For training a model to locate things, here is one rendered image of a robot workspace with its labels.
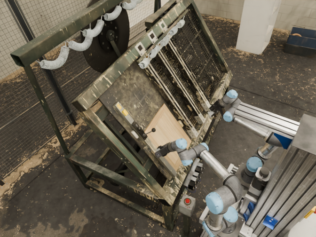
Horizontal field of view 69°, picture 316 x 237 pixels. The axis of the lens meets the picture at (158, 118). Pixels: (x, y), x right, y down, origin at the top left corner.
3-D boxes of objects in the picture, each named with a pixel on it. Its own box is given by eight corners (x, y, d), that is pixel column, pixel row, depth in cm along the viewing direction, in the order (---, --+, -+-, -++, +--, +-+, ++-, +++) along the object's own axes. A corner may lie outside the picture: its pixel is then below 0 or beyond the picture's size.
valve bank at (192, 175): (193, 200, 243) (194, 189, 225) (181, 194, 248) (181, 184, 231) (209, 162, 272) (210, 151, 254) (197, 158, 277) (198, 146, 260)
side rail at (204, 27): (221, 74, 342) (228, 72, 334) (184, 6, 297) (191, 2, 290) (223, 71, 347) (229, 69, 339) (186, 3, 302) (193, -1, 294)
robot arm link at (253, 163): (241, 171, 199) (244, 162, 189) (249, 161, 205) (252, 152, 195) (254, 179, 193) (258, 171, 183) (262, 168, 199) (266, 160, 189)
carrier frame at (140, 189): (172, 232, 276) (169, 204, 216) (84, 187, 326) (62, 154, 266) (224, 112, 404) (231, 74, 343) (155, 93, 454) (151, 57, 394)
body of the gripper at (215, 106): (212, 105, 204) (220, 97, 195) (219, 111, 203) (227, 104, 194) (208, 108, 200) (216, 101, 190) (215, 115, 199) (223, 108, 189)
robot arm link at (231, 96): (236, 98, 177) (228, 91, 178) (227, 106, 185) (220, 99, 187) (240, 94, 182) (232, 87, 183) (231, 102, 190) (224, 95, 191)
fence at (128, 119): (172, 177, 229) (175, 177, 226) (112, 106, 190) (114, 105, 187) (174, 172, 232) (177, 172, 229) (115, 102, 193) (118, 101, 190)
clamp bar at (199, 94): (204, 112, 286) (222, 109, 269) (151, 28, 237) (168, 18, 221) (207, 107, 292) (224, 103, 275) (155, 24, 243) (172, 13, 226)
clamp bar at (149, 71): (191, 139, 259) (209, 138, 242) (127, 51, 210) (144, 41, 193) (194, 133, 264) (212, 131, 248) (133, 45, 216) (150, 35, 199)
